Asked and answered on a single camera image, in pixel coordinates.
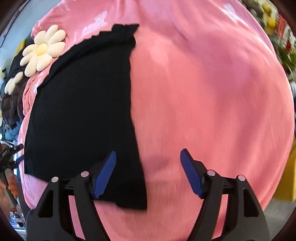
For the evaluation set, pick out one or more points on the large daisy flower pillow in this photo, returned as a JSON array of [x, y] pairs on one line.
[[47, 46]]

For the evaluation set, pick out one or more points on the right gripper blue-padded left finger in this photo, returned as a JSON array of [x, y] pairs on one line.
[[52, 219]]

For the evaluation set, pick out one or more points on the small daisy flower pillow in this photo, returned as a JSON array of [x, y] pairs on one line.
[[11, 84]]

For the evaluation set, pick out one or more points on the left hand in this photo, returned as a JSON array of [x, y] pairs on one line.
[[12, 186]]

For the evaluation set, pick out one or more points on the pink fleece blanket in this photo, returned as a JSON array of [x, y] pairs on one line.
[[204, 77]]

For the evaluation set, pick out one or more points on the yellow stool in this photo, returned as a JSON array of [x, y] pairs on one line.
[[286, 188]]

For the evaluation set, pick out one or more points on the dark puffer jacket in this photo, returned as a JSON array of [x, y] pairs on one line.
[[12, 105]]

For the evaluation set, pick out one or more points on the black small garment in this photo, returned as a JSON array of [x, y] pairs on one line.
[[81, 114]]

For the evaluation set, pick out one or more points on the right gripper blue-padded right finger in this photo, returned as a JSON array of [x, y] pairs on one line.
[[244, 219]]

